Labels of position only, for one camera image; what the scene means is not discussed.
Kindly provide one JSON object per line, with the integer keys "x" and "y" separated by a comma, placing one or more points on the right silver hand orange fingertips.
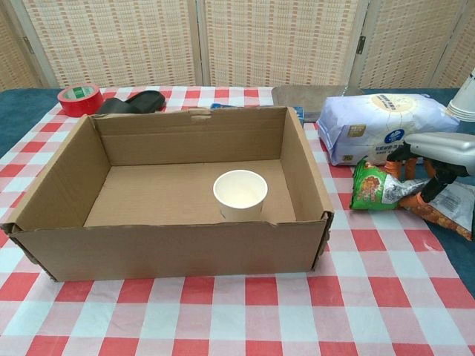
{"x": 441, "y": 150}

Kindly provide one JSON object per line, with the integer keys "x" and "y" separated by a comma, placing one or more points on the green snack bag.
{"x": 371, "y": 189}

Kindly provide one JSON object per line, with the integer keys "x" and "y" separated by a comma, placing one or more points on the white tissue pack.
{"x": 356, "y": 122}

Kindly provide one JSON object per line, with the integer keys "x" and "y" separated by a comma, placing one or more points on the small white paper cup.
{"x": 240, "y": 194}

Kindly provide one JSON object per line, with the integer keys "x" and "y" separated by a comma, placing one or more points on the upside-down paper cup stack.
{"x": 464, "y": 104}

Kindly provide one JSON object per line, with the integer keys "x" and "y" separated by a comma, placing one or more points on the blue rectangular packet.
{"x": 298, "y": 113}

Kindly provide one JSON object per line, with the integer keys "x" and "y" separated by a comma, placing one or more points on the brown cardboard box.
{"x": 148, "y": 252}

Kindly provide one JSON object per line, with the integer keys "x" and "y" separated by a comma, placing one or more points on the rectangular metal tray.
{"x": 300, "y": 98}

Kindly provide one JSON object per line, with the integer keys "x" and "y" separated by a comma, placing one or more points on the red white checkered tablecloth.
{"x": 222, "y": 315}

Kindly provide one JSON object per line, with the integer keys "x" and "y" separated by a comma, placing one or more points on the black slipper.
{"x": 141, "y": 102}

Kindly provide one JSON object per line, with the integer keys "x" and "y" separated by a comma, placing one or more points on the bamboo folding screen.
{"x": 122, "y": 41}

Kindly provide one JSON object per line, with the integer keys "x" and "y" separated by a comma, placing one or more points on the red tape roll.
{"x": 79, "y": 104}

